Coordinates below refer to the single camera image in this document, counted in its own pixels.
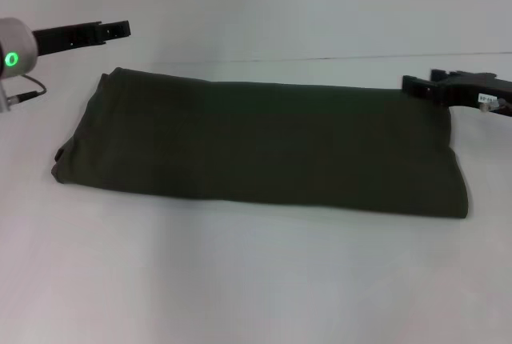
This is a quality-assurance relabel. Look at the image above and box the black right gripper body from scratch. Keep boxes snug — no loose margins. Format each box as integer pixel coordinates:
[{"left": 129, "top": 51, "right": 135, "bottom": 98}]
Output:
[{"left": 435, "top": 71, "right": 512, "bottom": 118}]

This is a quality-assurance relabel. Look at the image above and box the dark left arm cable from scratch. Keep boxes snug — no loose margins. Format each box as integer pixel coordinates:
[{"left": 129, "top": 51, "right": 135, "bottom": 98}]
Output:
[{"left": 7, "top": 74, "right": 48, "bottom": 104}]

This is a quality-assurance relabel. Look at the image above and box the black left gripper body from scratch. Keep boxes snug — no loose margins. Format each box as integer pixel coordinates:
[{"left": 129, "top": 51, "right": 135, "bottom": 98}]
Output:
[{"left": 30, "top": 20, "right": 107, "bottom": 58}]

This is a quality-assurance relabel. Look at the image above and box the dark green printed t-shirt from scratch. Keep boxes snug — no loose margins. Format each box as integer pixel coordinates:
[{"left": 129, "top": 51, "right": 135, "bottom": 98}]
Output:
[{"left": 50, "top": 66, "right": 470, "bottom": 221}]

